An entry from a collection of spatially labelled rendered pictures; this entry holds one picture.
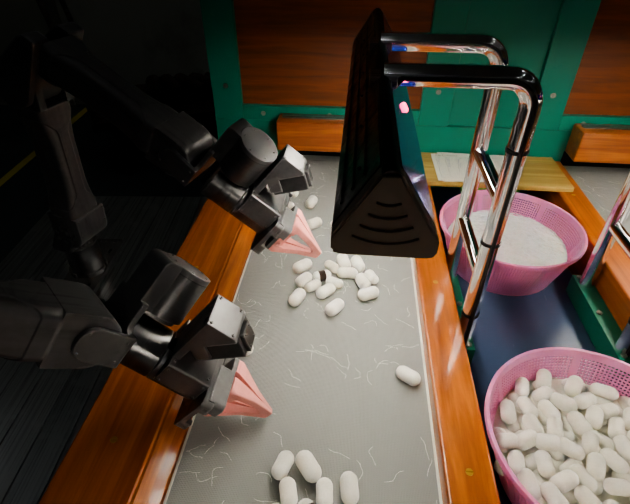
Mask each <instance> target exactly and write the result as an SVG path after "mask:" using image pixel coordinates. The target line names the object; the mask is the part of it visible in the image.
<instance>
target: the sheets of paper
mask: <svg viewBox="0 0 630 504"><path fill-rule="evenodd" d="M469 155H470V154H465V153H447V152H437V154H432V153H431V157H432V160H433V164H434V167H435V170H436V174H437V177H438V180H440V181H447V182H464V178H465V173H466V169H467V164H468V160H469ZM489 156H490V158H491V160H492V162H493V164H494V166H495V169H496V171H497V173H498V175H499V173H500V170H501V166H502V162H503V159H504V156H499V155H489Z"/></svg>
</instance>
